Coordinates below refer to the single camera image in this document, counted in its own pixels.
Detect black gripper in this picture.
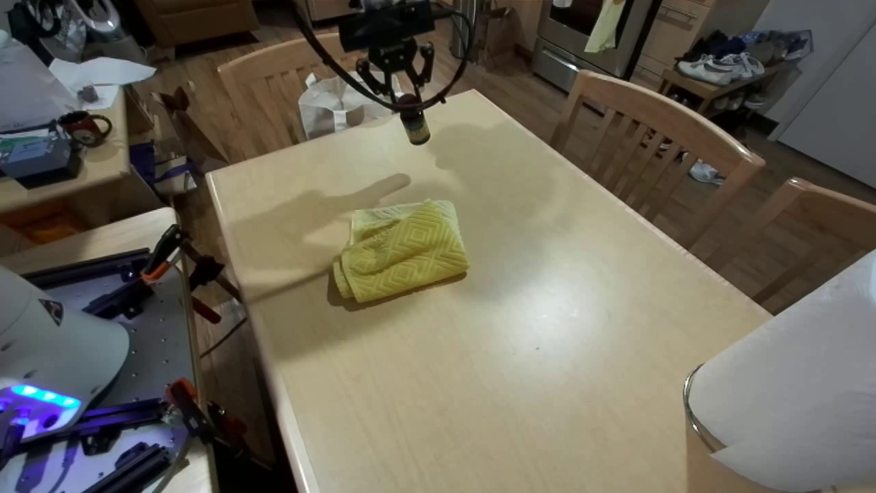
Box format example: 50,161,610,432
355,35,439,103

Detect yellow textured towel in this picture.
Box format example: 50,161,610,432
329,198,473,310

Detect white green tote bag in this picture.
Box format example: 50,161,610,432
296,69,405,143

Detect light wooden chair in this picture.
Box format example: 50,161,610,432
214,29,377,158
550,69,767,250
719,174,876,311

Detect stainless steel appliance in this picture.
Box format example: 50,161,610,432
532,0,663,92

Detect brown wooden cabinet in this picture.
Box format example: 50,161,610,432
134,0,261,48

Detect hanging yellow cloth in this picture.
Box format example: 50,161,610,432
583,0,630,55

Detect wooden drawer cabinet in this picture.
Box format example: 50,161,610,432
628,0,719,91

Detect black orange bar clamp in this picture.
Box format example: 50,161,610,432
80,378,250,493
84,222,228,328

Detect white paper sheet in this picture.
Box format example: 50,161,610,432
50,55,160,113

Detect wooden shoe rack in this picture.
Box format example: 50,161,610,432
658,66,778,121

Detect wooden side desk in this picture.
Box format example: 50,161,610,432
0,84,136,219

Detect grey sneaker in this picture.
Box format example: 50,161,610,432
24,0,123,61

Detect white sneaker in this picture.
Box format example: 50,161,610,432
687,158,729,192

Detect white grey sneakers pair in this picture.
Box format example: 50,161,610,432
676,48,769,91

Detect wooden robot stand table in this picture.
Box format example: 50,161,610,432
0,204,218,493

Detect black electronic box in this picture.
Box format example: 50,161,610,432
0,125,84,192

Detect dark blue shoes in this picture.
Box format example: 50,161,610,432
682,26,817,66

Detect white door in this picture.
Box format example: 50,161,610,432
747,0,876,189

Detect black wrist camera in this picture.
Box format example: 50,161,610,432
336,4,439,51

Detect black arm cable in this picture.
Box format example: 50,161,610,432
290,0,480,118

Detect black round strap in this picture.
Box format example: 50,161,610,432
58,110,114,151

